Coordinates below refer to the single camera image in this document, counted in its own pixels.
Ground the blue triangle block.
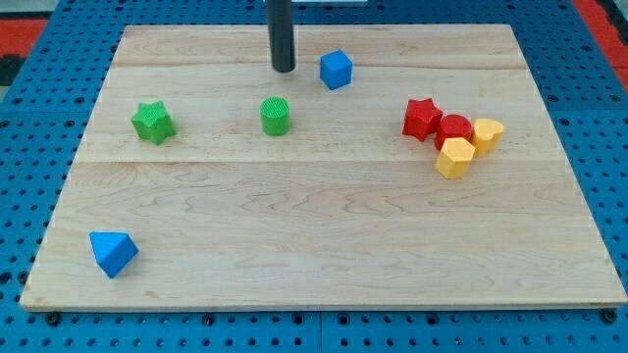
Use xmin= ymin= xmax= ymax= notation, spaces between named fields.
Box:
xmin=89 ymin=231 xmax=139 ymax=278

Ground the red cylinder block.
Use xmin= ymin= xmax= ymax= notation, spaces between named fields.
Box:
xmin=434 ymin=114 xmax=473 ymax=150

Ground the red star block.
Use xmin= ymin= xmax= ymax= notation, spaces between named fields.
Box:
xmin=402 ymin=98 xmax=443 ymax=142

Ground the yellow heart block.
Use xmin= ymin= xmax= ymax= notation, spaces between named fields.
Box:
xmin=471 ymin=119 xmax=505 ymax=158

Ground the green star block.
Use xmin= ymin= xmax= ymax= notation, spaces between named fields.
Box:
xmin=131 ymin=101 xmax=177 ymax=145

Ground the yellow hexagon block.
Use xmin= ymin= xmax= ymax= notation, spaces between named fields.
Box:
xmin=435 ymin=137 xmax=476 ymax=179

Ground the blue cube block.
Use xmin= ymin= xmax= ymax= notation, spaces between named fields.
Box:
xmin=320 ymin=50 xmax=353 ymax=90

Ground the wooden board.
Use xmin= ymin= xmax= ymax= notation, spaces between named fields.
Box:
xmin=21 ymin=25 xmax=627 ymax=313

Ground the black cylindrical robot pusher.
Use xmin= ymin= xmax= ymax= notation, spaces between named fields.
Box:
xmin=266 ymin=0 xmax=295 ymax=74

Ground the green cylinder block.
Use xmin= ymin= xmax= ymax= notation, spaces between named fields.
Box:
xmin=260 ymin=96 xmax=290 ymax=136

